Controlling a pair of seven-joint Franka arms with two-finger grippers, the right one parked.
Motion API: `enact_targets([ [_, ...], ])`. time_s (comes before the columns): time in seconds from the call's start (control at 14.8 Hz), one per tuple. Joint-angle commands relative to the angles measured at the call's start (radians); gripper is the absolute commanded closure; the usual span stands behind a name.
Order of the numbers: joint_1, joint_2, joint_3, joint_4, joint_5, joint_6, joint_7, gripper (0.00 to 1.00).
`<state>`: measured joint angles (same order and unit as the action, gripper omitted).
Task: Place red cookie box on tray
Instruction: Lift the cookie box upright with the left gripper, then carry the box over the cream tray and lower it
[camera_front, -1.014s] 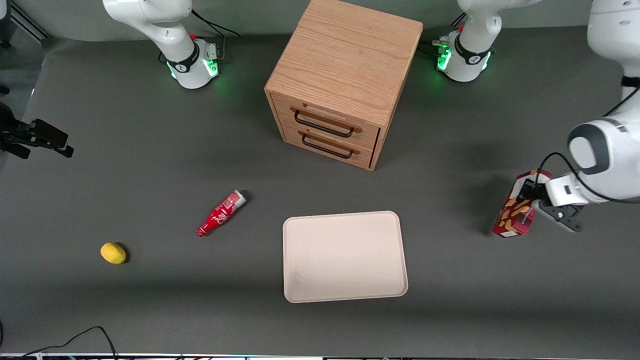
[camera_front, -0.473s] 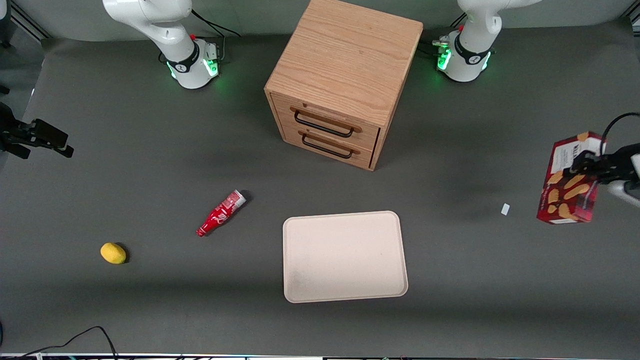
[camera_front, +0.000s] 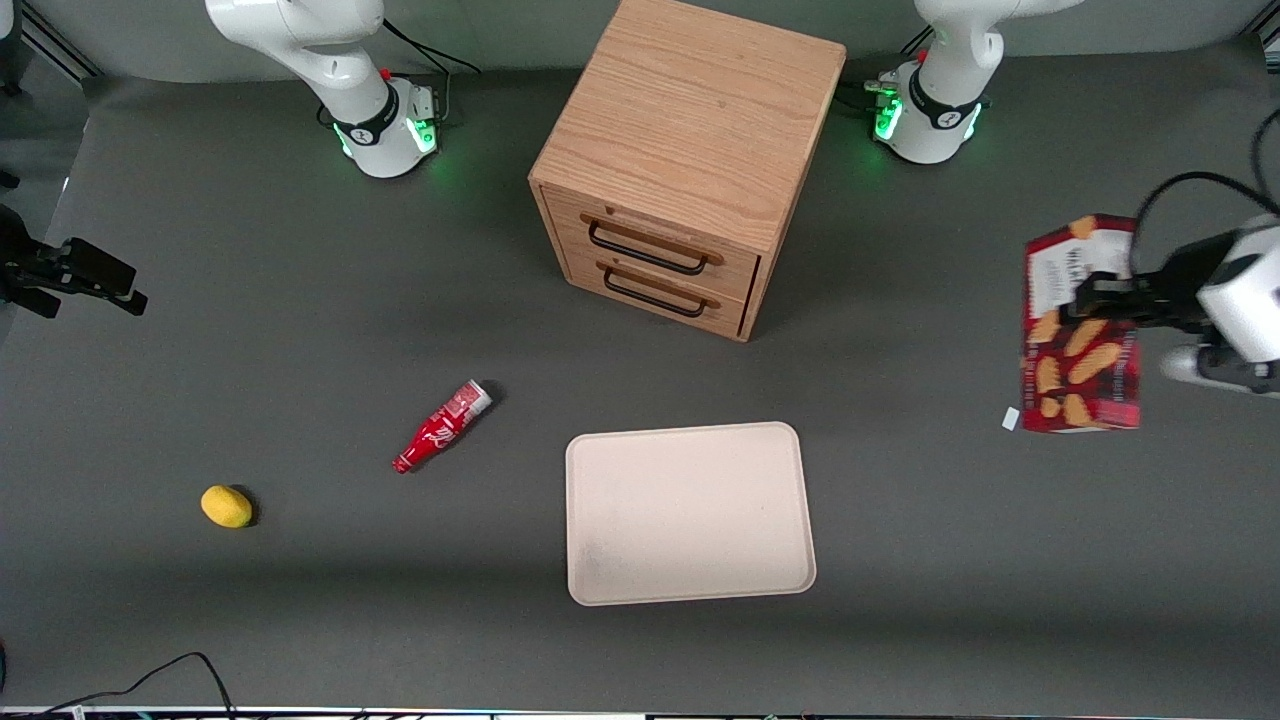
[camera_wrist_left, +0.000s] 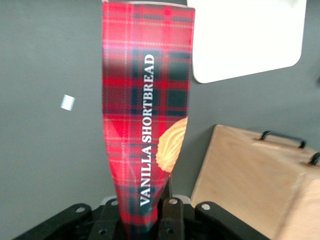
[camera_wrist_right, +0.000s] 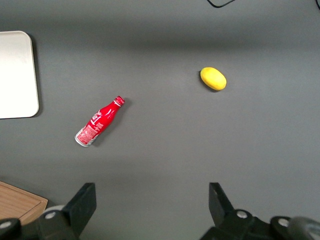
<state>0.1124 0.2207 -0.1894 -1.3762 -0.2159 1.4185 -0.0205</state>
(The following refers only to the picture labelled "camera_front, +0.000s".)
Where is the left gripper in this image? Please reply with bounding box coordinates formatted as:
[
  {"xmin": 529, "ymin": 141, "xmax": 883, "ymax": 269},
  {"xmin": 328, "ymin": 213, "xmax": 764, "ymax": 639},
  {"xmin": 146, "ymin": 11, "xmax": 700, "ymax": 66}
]
[{"xmin": 1074, "ymin": 225, "xmax": 1280, "ymax": 367}]

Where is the long black drawer handle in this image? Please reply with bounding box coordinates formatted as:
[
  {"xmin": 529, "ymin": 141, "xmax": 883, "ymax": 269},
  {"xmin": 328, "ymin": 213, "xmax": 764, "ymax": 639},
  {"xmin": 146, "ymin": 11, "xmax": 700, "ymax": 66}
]
[{"xmin": 587, "ymin": 220, "xmax": 710, "ymax": 277}]

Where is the beige rectangular tray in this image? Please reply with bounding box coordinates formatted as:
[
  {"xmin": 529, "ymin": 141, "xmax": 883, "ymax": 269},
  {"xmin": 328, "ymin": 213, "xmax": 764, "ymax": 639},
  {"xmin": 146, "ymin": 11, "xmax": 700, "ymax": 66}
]
[{"xmin": 565, "ymin": 421, "xmax": 818, "ymax": 607}]

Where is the yellow lemon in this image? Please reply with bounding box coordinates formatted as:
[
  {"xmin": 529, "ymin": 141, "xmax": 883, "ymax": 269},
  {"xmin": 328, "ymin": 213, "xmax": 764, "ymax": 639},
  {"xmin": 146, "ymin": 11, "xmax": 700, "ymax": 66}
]
[{"xmin": 200, "ymin": 485, "xmax": 254, "ymax": 529}]

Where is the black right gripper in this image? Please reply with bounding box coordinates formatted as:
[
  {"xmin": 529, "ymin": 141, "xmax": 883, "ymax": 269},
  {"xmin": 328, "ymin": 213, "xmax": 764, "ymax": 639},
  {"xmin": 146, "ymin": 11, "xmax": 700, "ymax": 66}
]
[{"xmin": 0, "ymin": 205, "xmax": 149, "ymax": 319}]

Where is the short black drawer handle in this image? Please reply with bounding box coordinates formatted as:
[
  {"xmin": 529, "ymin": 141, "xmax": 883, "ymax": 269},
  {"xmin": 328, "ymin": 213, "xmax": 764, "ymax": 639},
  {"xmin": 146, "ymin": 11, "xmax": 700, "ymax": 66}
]
[{"xmin": 602, "ymin": 265, "xmax": 708, "ymax": 320}]

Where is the wooden drawer cabinet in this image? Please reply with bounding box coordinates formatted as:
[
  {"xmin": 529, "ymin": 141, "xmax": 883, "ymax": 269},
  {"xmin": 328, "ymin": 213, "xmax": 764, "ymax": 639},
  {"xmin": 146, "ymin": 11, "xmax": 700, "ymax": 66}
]
[{"xmin": 528, "ymin": 0, "xmax": 849, "ymax": 344}]

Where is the grey table mat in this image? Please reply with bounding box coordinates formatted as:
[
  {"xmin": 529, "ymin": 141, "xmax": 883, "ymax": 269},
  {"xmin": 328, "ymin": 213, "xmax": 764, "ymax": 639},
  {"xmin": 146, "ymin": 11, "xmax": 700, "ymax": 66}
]
[{"xmin": 0, "ymin": 45, "xmax": 1280, "ymax": 713}]

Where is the black left arm base cable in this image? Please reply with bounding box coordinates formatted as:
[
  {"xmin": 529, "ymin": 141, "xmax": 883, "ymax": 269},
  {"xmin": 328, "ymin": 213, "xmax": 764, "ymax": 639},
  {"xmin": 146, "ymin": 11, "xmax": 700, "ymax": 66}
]
[{"xmin": 838, "ymin": 28, "xmax": 937, "ymax": 116}]

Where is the black cable on table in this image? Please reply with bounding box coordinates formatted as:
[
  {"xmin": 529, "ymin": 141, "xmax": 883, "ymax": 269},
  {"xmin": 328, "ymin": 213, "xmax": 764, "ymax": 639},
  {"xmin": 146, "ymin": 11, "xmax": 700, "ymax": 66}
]
[{"xmin": 0, "ymin": 652, "xmax": 237, "ymax": 720}]

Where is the wooden drawer with short handle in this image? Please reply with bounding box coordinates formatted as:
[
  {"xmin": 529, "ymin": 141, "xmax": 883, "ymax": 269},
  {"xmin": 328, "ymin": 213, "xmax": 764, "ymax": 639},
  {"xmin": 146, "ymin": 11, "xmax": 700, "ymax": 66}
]
[{"xmin": 560, "ymin": 247, "xmax": 753, "ymax": 337}]

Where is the black arm base cable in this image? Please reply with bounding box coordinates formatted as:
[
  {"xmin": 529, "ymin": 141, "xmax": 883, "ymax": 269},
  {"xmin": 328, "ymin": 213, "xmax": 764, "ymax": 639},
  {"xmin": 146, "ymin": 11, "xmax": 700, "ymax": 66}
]
[
  {"xmin": 382, "ymin": 18, "xmax": 482, "ymax": 126},
  {"xmin": 838, "ymin": 28, "xmax": 937, "ymax": 116}
]

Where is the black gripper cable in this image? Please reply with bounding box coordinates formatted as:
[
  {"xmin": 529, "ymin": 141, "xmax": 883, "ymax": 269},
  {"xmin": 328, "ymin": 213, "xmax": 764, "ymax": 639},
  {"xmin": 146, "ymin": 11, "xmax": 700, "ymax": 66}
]
[{"xmin": 1130, "ymin": 105, "xmax": 1280, "ymax": 283}]

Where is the red cola bottle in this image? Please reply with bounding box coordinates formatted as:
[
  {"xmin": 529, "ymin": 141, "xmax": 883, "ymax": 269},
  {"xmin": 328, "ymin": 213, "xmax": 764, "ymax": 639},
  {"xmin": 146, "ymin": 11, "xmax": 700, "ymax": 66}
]
[{"xmin": 391, "ymin": 380, "xmax": 495, "ymax": 475}]

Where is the black right arm base cable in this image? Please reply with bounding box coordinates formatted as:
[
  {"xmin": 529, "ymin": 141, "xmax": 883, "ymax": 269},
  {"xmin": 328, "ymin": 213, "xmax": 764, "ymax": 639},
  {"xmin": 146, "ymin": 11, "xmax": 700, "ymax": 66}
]
[{"xmin": 382, "ymin": 18, "xmax": 482, "ymax": 126}]

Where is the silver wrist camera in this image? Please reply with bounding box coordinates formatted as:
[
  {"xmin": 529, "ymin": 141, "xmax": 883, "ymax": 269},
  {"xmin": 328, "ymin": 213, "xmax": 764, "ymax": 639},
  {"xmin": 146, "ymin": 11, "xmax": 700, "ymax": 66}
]
[{"xmin": 1159, "ymin": 344, "xmax": 1280, "ymax": 399}]

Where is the wooden drawer with long handle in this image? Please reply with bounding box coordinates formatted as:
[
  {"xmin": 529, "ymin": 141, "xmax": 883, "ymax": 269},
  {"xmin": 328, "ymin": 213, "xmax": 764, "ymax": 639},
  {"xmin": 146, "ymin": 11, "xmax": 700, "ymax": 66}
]
[{"xmin": 543, "ymin": 186, "xmax": 763, "ymax": 301}]

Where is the aluminium frame rail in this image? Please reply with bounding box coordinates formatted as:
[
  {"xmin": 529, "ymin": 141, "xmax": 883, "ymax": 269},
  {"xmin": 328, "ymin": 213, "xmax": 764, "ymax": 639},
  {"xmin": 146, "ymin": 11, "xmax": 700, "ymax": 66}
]
[{"xmin": 18, "ymin": 0, "xmax": 103, "ymax": 83}]

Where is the red cookie box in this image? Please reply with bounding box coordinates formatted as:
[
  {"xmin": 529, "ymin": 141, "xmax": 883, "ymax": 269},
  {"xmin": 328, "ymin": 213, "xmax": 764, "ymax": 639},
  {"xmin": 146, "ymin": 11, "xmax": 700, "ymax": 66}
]
[{"xmin": 1020, "ymin": 214, "xmax": 1144, "ymax": 435}]

